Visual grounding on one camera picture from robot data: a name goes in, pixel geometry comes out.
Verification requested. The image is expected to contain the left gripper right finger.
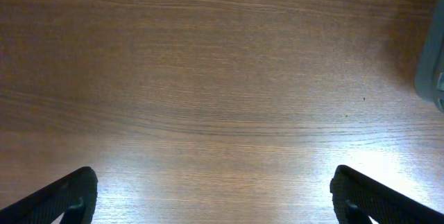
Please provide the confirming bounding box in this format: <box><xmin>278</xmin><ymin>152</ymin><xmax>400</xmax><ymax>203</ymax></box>
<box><xmin>330</xmin><ymin>165</ymin><xmax>443</xmax><ymax>224</ymax></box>

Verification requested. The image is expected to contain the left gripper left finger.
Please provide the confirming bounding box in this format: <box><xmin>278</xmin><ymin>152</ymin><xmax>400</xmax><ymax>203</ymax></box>
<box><xmin>1</xmin><ymin>166</ymin><xmax>98</xmax><ymax>224</ymax></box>

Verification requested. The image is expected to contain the grey plastic shopping basket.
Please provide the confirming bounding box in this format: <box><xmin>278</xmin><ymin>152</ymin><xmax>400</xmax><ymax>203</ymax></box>
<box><xmin>414</xmin><ymin>0</ymin><xmax>443</xmax><ymax>112</ymax></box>

